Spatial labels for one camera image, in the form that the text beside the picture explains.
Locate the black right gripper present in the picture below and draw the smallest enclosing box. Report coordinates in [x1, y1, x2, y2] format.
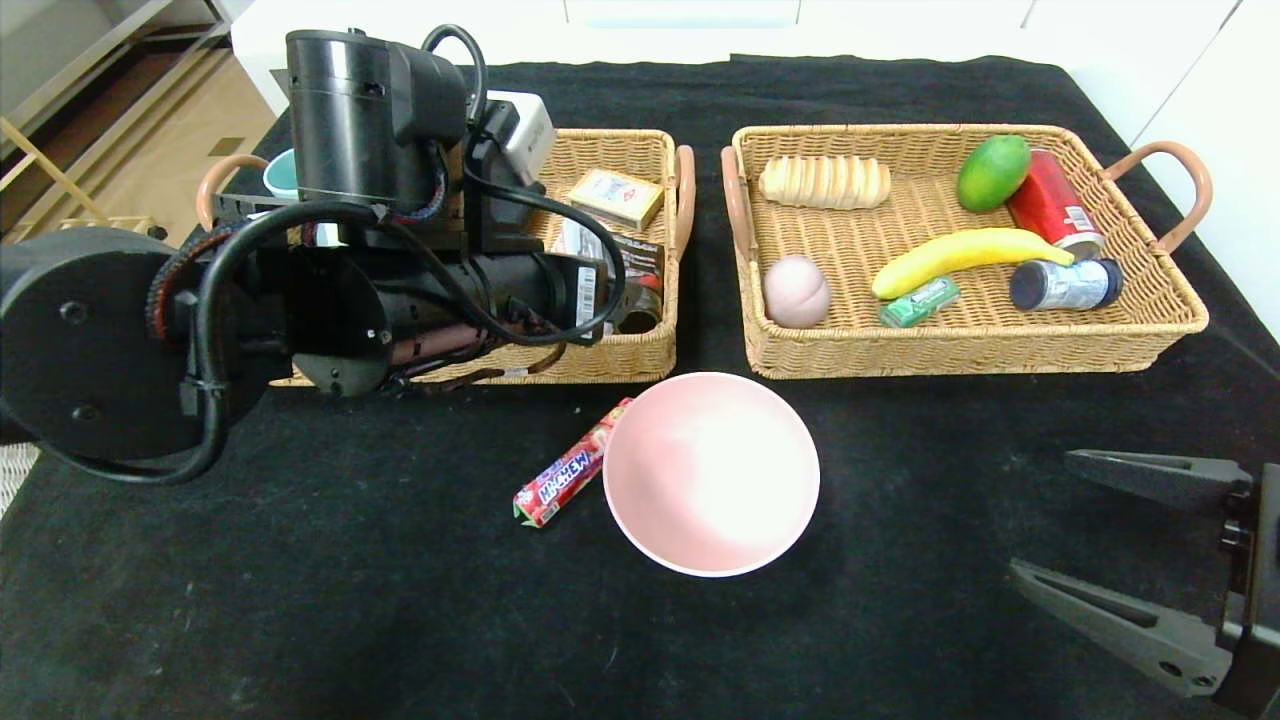
[1005, 448, 1280, 720]

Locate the pink peach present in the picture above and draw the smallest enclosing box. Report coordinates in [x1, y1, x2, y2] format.
[763, 254, 833, 330]

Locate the pink bowl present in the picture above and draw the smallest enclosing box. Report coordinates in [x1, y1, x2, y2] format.
[602, 372, 822, 579]

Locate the striped bread roll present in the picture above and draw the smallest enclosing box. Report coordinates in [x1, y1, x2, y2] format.
[757, 154, 893, 211]

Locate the red Hi-Chew candy pack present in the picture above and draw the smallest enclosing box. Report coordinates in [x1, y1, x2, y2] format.
[512, 397, 636, 529]

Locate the clear plastic cutlery case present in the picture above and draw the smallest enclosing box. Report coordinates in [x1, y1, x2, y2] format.
[553, 216, 613, 263]

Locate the small silver jar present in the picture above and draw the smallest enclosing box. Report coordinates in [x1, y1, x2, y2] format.
[1009, 258, 1126, 313]

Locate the green gum pack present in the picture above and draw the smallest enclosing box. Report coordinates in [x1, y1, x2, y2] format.
[880, 277, 963, 329]

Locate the yellow banana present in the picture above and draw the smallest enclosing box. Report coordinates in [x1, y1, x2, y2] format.
[872, 227, 1076, 300]

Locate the red soda can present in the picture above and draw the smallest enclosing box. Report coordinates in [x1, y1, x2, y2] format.
[1005, 148, 1107, 263]

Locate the green mango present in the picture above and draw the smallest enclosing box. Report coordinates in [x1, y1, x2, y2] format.
[957, 134, 1033, 214]

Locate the black tube red label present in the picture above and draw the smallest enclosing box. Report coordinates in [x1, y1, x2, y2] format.
[598, 230, 667, 336]

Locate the small yellow card box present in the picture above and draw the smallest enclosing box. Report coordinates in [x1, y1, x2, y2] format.
[568, 168, 666, 233]

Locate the white low bench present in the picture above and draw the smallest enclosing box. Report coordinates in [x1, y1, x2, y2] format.
[230, 0, 1066, 116]

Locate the black tablecloth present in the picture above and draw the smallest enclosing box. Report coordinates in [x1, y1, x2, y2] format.
[0, 55, 1280, 720]

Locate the light blue plastic cup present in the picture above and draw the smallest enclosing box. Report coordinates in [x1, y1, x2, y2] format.
[263, 148, 301, 203]

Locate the light wooden rack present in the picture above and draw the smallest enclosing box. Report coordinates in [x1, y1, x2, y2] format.
[0, 115, 166, 246]

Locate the woven wicker basket with handles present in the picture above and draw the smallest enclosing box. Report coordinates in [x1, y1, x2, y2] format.
[720, 123, 1214, 380]
[197, 128, 698, 387]

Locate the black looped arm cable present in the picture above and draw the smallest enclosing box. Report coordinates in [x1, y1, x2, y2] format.
[420, 23, 628, 347]

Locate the grey metal shelf frame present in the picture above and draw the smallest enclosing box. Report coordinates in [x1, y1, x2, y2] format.
[0, 0, 233, 136]

